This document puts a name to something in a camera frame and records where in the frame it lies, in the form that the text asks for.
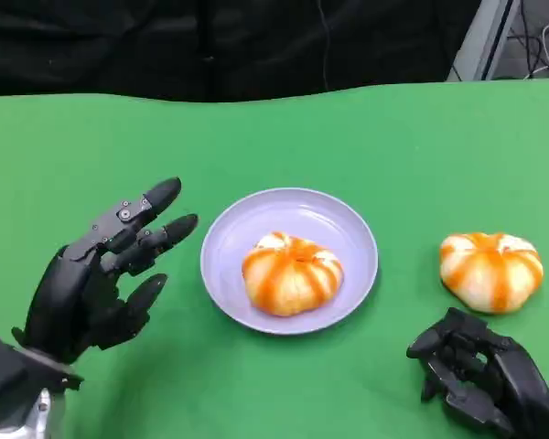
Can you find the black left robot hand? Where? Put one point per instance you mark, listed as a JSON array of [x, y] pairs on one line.
[[68, 292]]

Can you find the green table cloth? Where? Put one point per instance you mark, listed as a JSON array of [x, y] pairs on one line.
[[274, 146]]

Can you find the lilac plate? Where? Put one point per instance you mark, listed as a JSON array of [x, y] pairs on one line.
[[251, 215]]

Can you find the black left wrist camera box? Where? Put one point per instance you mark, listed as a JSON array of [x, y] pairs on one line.
[[0, 366]]

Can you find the grey metal frame post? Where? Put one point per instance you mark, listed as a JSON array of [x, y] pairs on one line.
[[487, 41]]

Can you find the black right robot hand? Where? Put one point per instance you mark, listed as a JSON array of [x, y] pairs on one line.
[[498, 379]]

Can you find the black backdrop cloth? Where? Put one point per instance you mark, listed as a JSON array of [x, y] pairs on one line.
[[164, 46]]

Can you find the orange white toy bread roll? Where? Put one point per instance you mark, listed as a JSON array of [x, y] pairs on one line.
[[293, 274], [489, 274]]

